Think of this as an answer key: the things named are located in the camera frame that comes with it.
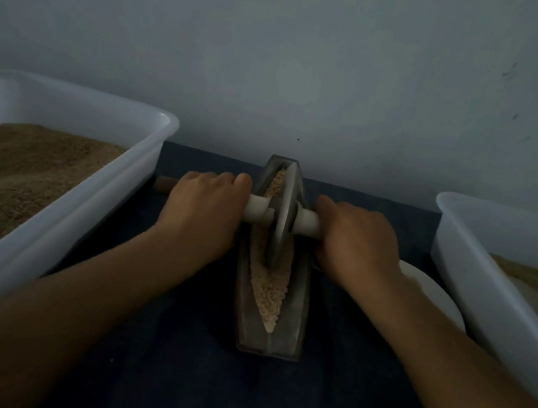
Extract person's left hand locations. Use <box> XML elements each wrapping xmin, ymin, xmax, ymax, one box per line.
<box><xmin>145</xmin><ymin>161</ymin><xmax>255</xmax><ymax>276</ymax></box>

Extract person's right hand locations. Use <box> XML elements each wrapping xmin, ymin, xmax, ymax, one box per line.
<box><xmin>303</xmin><ymin>194</ymin><xmax>411</xmax><ymax>303</ymax></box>

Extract metal grinding wheel with handle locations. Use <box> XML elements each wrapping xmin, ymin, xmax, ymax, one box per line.
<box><xmin>146</xmin><ymin>144</ymin><xmax>332</xmax><ymax>274</ymax></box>

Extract boat-shaped metal grinding trough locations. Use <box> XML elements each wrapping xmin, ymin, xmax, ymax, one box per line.
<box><xmin>224</xmin><ymin>152</ymin><xmax>331</xmax><ymax>362</ymax></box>

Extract person's right forearm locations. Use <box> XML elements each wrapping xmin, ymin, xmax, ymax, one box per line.
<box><xmin>340</xmin><ymin>272</ymin><xmax>538</xmax><ymax>408</ymax></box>

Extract person's left forearm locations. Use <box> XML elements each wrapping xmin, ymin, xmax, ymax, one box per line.
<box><xmin>0</xmin><ymin>214</ymin><xmax>207</xmax><ymax>408</ymax></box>

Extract white round plate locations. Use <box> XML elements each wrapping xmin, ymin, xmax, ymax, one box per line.
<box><xmin>390</xmin><ymin>260</ymin><xmax>475</xmax><ymax>334</ymax></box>

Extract white plastic tub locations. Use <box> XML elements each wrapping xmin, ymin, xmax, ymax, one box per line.
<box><xmin>0</xmin><ymin>68</ymin><xmax>184</xmax><ymax>355</ymax></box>
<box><xmin>408</xmin><ymin>190</ymin><xmax>538</xmax><ymax>408</ymax></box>

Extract dark blue table cloth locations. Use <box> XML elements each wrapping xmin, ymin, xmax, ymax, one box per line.
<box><xmin>36</xmin><ymin>129</ymin><xmax>497</xmax><ymax>408</ymax></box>

